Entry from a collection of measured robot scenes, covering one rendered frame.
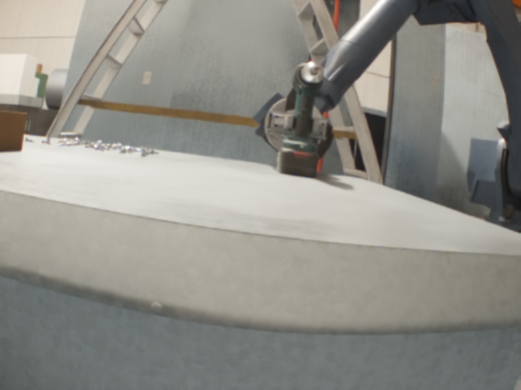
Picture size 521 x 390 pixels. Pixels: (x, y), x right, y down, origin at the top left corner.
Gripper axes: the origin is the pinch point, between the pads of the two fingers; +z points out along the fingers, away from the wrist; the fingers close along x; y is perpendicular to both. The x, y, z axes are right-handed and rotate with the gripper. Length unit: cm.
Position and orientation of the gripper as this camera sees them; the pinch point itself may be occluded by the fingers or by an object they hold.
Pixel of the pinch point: (301, 124)
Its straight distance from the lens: 103.6
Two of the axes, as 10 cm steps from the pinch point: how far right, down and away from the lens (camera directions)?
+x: -9.9, -1.4, -0.3
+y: -1.4, 9.9, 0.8
